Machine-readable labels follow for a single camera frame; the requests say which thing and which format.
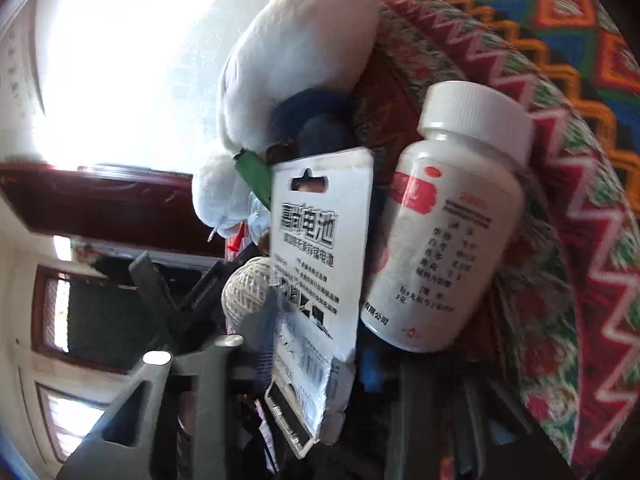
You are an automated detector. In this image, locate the dark blue cloth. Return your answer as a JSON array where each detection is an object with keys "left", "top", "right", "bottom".
[{"left": 270, "top": 87, "right": 357, "bottom": 166}]

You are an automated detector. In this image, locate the battery blister pack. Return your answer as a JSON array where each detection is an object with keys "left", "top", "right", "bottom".
[{"left": 262, "top": 147, "right": 376, "bottom": 461}]

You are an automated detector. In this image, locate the dark red wooden door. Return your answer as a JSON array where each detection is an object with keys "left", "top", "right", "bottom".
[{"left": 0, "top": 162, "right": 227, "bottom": 262}]

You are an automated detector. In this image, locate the ball of white twine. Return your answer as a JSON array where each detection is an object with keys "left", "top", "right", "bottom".
[{"left": 221, "top": 256, "right": 274, "bottom": 324}]

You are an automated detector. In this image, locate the white pill bottle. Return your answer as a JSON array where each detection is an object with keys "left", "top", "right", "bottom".
[{"left": 359, "top": 81, "right": 535, "bottom": 353}]

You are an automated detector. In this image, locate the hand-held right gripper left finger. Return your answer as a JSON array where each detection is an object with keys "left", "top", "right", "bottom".
[{"left": 55, "top": 335, "right": 247, "bottom": 480}]

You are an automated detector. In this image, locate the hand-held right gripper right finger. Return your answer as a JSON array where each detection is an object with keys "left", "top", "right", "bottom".
[{"left": 359, "top": 347, "right": 537, "bottom": 480}]

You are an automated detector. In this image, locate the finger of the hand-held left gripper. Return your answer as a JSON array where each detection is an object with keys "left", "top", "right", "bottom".
[
  {"left": 128, "top": 250, "right": 175, "bottom": 327},
  {"left": 175, "top": 264, "right": 232, "bottom": 332}
]

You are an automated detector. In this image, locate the green plastic item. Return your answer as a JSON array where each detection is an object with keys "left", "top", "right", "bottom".
[{"left": 233, "top": 148, "right": 274, "bottom": 212}]

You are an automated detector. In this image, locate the patterned woven tablecloth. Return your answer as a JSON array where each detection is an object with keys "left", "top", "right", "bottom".
[{"left": 350, "top": 0, "right": 640, "bottom": 466}]

